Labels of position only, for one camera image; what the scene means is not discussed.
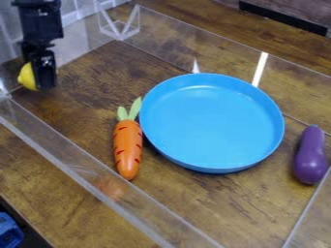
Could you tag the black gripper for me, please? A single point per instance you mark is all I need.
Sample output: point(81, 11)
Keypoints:
point(42, 27)

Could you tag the yellow toy lemon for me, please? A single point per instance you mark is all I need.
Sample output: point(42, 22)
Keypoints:
point(28, 77)

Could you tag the blue round plastic tray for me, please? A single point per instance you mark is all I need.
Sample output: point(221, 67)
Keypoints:
point(212, 123)

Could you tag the orange toy carrot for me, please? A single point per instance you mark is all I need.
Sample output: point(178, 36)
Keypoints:
point(129, 141)

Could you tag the blue object at corner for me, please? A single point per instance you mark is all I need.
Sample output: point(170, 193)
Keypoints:
point(11, 234)

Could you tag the purple toy eggplant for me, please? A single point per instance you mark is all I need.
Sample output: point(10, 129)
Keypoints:
point(310, 165)

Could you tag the clear acrylic barrier wall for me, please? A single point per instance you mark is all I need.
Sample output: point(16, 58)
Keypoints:
point(121, 48)

